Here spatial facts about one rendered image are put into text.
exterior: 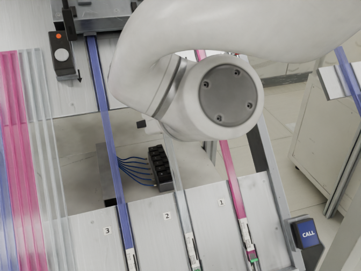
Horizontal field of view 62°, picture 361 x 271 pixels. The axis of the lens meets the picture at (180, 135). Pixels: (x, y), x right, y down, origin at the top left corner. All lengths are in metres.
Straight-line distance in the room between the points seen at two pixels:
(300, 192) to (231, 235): 1.30
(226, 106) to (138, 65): 0.09
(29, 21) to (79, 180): 0.50
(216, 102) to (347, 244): 0.77
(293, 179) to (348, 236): 1.02
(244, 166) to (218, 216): 1.37
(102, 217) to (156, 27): 0.40
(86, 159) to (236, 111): 0.82
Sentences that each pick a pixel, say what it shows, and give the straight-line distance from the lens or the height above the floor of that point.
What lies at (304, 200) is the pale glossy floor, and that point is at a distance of 1.85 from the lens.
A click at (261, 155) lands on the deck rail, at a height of 0.87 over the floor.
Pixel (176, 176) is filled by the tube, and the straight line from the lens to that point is 0.58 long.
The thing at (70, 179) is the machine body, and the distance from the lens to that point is 1.00.
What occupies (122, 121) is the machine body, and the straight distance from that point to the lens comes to 1.22.
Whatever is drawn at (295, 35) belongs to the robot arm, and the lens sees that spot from 0.22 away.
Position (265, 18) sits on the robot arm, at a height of 1.22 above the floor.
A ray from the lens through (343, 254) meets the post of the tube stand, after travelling 1.03.
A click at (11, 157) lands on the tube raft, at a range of 0.60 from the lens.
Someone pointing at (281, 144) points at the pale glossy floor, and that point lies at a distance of 2.22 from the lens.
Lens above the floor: 1.27
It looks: 36 degrees down
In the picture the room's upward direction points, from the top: straight up
